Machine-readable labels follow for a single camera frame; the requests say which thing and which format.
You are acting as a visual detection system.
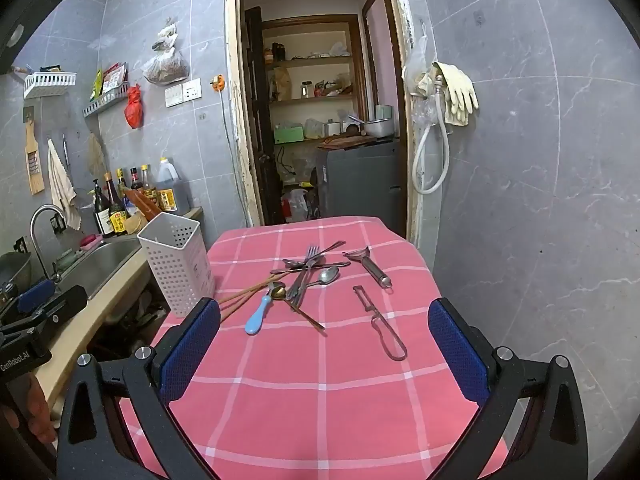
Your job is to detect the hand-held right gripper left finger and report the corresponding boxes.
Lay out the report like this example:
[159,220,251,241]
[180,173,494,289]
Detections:
[56,297,222,480]

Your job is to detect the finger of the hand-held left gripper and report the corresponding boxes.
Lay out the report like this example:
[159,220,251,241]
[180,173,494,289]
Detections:
[15,279,58,313]
[30,285,88,328]

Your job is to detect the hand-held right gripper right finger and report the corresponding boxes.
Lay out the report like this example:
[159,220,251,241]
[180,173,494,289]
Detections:
[427,297,590,480]

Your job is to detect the white perforated utensil holder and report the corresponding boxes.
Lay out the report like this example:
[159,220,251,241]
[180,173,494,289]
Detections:
[137,212,216,318]

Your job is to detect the person's left hand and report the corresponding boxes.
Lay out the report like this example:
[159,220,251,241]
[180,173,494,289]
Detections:
[22,374,57,443]

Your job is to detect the dark cooking pot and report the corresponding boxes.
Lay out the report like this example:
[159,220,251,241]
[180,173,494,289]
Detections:
[0,252,33,301]

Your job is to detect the stainless steel sink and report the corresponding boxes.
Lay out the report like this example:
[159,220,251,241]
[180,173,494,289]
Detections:
[55,237,146,301]

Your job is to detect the wooden chopstick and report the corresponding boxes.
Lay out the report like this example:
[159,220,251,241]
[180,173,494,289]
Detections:
[218,269,307,305]
[220,285,273,322]

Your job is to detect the chrome faucet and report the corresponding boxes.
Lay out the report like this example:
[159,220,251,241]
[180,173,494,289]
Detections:
[29,204,68,281]

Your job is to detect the cream towel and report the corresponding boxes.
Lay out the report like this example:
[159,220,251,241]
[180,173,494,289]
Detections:
[47,139,82,231]

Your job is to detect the steel Y peeler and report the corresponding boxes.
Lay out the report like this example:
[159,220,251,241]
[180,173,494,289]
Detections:
[343,246,393,289]

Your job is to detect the gold spoon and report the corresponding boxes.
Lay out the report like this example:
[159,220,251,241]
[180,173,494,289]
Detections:
[271,286,326,333]

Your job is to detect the wooden grater board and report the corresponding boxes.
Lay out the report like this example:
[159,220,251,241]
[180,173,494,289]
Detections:
[25,115,46,196]

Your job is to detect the steel fork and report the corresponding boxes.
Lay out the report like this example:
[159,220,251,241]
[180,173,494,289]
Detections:
[287,245,321,306]
[291,246,321,309]

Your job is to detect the orange packet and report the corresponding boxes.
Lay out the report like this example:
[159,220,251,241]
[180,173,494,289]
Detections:
[122,187,162,222]

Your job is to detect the pink checked tablecloth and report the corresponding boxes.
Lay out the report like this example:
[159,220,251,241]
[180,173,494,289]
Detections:
[117,216,506,480]

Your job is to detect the clear oil jug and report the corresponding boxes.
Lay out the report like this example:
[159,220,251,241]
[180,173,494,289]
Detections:
[156,156,191,215]

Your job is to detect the grey refrigerator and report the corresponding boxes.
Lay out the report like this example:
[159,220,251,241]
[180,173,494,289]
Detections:
[315,140,401,233]

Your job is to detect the red plastic bag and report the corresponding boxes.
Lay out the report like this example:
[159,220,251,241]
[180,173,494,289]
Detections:
[125,84,145,129]

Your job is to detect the red packet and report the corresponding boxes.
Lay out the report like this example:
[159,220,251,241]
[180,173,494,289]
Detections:
[102,62,127,91]

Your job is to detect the wooden cutting board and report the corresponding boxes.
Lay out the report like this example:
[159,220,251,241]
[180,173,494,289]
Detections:
[317,135,378,151]

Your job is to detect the green box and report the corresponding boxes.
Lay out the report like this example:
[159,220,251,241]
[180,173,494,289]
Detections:
[274,125,305,145]

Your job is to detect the dark wooden door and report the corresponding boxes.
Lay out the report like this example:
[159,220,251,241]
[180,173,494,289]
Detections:
[242,6,281,226]

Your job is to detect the clear bag of dried goods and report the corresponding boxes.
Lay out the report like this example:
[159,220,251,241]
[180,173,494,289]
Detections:
[142,17,191,85]

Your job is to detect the cream rubber gloves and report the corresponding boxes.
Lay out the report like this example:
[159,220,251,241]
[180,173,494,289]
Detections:
[432,61,479,126]

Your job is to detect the clear hanging plastic bag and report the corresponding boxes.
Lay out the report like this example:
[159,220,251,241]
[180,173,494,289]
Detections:
[402,35,436,101]

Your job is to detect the wooden shelf unit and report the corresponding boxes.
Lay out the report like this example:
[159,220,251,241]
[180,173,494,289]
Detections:
[260,17,368,146]

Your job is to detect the blue-handled spoon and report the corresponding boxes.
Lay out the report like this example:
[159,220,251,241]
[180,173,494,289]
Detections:
[244,281,287,336]

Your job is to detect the steel wire-handle peeler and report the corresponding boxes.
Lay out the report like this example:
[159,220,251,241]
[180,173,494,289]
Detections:
[352,285,408,362]

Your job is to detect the white hose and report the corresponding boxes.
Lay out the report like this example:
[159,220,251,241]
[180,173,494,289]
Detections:
[412,75,451,195]

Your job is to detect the metal wall shelf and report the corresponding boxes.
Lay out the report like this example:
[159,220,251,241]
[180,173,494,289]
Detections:
[82,81,131,118]

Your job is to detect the white wall basket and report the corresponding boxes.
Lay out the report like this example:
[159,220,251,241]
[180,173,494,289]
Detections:
[23,71,77,100]

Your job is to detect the white wall socket panel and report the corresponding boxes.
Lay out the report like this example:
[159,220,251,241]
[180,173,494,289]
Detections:
[165,78,202,108]

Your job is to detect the wooden door frame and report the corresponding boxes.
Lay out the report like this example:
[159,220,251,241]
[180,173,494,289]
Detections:
[224,0,426,241]

